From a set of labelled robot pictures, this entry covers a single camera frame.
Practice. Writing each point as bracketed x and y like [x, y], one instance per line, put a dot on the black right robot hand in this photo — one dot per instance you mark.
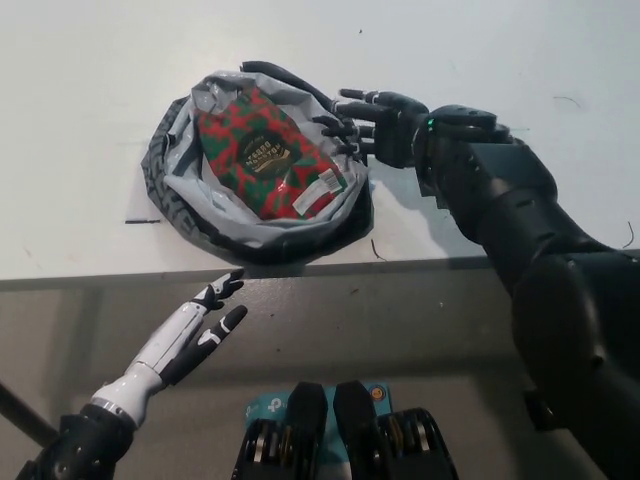
[400, 130]

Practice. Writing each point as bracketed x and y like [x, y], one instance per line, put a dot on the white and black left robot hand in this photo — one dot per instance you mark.
[170, 340]

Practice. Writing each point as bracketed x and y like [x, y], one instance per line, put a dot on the black grey plastic bag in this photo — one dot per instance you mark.
[280, 235]

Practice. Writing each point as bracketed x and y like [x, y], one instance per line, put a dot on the red green coffee bean bag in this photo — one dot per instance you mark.
[240, 145]

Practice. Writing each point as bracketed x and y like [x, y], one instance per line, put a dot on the teal router box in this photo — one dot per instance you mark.
[265, 407]

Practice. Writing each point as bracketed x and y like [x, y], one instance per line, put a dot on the thin black curled scrap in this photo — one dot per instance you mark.
[630, 240]
[376, 251]

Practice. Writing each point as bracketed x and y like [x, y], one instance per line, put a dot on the black metal table leg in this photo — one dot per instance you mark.
[25, 415]

